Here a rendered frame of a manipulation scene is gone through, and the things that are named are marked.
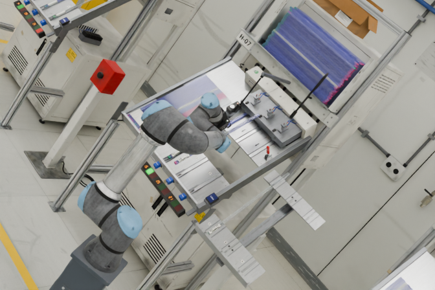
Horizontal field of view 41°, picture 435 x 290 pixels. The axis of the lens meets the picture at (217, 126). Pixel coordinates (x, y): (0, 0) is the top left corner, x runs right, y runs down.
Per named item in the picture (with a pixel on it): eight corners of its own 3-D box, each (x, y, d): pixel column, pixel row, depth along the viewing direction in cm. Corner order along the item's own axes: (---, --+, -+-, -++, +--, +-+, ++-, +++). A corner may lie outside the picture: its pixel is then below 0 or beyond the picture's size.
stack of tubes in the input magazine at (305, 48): (325, 105, 289) (360, 62, 280) (260, 44, 313) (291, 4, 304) (334, 107, 299) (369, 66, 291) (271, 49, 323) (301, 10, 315)
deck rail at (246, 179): (198, 215, 275) (199, 208, 270) (196, 211, 276) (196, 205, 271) (310, 144, 303) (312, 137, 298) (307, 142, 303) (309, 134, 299)
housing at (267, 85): (301, 146, 303) (305, 130, 291) (243, 88, 326) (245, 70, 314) (312, 139, 306) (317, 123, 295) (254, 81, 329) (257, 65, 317)
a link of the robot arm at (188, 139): (207, 141, 206) (237, 137, 253) (184, 121, 208) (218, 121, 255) (187, 166, 208) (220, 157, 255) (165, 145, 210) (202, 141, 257)
